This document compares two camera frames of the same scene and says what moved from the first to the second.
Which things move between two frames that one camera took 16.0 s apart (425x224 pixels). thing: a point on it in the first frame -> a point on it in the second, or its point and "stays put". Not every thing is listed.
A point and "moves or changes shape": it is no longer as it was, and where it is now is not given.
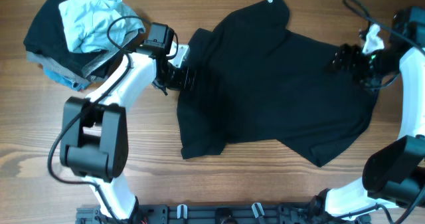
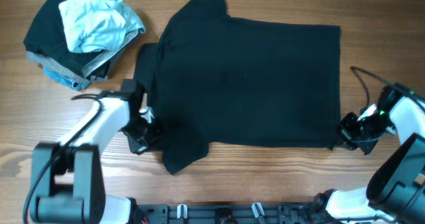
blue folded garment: [71, 84] stays put
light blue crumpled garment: [97, 22] stays put
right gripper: [354, 52] -> [346, 121]
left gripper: [186, 81] -> [139, 148]
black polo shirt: [259, 80] moves or changes shape
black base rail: [221, 213] stays put
